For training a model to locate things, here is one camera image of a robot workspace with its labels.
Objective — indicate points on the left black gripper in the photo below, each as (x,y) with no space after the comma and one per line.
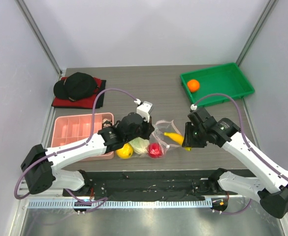
(149,128)

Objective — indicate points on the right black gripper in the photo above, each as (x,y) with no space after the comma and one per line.
(188,135)

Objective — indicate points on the yellow toy banana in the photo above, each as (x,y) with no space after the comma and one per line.
(177,138)

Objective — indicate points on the clear zip top bag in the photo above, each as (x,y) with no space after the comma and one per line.
(157,136)

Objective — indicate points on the orange toy orange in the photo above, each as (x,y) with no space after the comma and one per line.
(193,85)

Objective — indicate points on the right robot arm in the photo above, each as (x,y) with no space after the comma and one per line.
(269,188)

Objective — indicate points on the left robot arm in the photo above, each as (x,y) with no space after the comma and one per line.
(44,168)

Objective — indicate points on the green toy lettuce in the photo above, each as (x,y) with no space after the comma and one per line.
(139,145)

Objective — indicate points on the red toy apple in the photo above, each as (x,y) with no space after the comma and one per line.
(155,150)

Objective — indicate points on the yellow toy lemon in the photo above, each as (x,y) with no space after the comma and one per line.
(125,152)

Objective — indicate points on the floral rolled sock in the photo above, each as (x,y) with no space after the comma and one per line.
(106,122)

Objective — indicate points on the red and black cloth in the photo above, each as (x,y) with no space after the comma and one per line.
(85,103)

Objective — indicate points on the pink compartment organizer tray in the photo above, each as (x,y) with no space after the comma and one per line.
(69,129)

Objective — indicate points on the black cap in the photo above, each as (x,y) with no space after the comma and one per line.
(75,87)

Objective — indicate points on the green plastic tray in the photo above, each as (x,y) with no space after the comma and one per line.
(226,78)

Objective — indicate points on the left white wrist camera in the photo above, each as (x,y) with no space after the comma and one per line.
(144,109)

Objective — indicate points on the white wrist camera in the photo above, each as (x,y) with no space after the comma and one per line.
(144,109)
(193,107)

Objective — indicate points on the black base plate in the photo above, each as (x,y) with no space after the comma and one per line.
(151,186)

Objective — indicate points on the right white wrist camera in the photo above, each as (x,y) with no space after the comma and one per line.
(193,107)

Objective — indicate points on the white slotted cable duct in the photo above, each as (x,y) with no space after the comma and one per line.
(72,203)

